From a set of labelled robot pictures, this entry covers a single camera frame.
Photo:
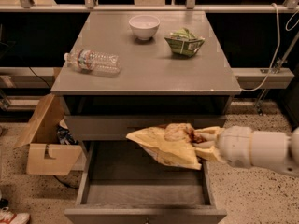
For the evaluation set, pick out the dark bag inside box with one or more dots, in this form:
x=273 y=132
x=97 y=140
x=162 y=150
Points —
x=65 y=137

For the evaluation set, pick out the white red sneaker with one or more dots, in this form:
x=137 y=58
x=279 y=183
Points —
x=7 y=217

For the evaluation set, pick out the brown chip bag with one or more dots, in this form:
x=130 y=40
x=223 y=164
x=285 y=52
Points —
x=170 y=146

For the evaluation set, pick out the clear plastic water bottle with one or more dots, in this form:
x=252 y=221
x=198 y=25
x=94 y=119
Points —
x=90 y=61

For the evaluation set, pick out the open cardboard box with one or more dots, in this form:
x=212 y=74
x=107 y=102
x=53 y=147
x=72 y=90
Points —
x=47 y=156

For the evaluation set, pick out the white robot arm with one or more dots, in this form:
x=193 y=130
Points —
x=275 y=151

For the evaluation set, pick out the open grey middle drawer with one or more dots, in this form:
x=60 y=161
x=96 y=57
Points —
x=123 y=184

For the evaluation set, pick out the grey drawer cabinet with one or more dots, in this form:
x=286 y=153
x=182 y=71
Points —
x=153 y=80

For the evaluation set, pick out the metal railing frame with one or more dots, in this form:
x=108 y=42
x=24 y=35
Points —
x=208 y=6

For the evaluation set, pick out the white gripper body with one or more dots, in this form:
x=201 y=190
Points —
x=234 y=146

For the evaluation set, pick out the closed grey top drawer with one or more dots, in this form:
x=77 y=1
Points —
x=116 y=127

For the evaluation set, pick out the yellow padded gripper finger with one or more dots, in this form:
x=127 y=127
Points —
x=209 y=133
x=209 y=154

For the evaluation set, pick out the white ceramic bowl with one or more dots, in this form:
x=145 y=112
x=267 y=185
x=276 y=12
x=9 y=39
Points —
x=144 y=27

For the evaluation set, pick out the green crumpled chip bag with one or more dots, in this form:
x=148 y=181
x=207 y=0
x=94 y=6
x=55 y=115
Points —
x=184 y=42

